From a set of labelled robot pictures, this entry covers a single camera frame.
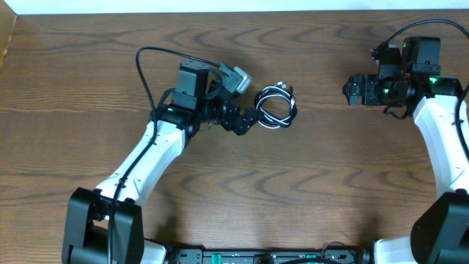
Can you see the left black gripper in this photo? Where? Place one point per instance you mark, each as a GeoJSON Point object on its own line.
{"type": "Point", "coordinates": [233, 117]}

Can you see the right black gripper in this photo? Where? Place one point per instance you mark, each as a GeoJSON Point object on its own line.
{"type": "Point", "coordinates": [369, 81]}

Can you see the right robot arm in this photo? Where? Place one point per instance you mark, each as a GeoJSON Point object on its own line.
{"type": "Point", "coordinates": [409, 77]}

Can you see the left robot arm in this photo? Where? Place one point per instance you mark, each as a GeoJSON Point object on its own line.
{"type": "Point", "coordinates": [105, 225]}

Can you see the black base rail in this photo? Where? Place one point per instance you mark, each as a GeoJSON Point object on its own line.
{"type": "Point", "coordinates": [334, 254]}

